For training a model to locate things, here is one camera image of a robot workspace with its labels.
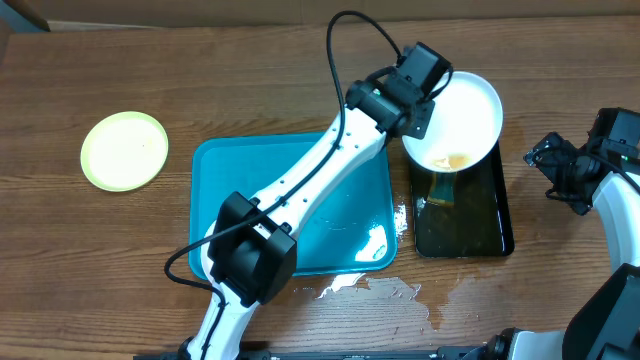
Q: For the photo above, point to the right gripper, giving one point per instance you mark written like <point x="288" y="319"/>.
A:
<point x="559" y="155"/>

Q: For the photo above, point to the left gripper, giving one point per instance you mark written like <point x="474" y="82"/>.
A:
<point x="422" y="119"/>

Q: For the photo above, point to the white plate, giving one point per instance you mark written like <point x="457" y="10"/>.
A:
<point x="465" y="125"/>

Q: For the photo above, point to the green yellow sponge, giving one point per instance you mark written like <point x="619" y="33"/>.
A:
<point x="441" y="192"/>

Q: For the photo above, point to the yellow green rimmed plate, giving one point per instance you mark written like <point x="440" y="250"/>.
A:
<point x="124" y="151"/>

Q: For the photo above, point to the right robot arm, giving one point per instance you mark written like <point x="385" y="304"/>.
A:
<point x="607" y="325"/>

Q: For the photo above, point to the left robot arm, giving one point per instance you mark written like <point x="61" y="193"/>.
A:
<point x="250" y="251"/>

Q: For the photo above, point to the black water tray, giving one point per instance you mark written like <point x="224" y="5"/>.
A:
<point x="477" y="225"/>

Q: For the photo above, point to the teal plastic tray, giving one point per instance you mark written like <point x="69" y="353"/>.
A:
<point x="352" y="231"/>

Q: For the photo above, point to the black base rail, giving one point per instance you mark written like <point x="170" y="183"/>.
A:
<point x="442" y="353"/>

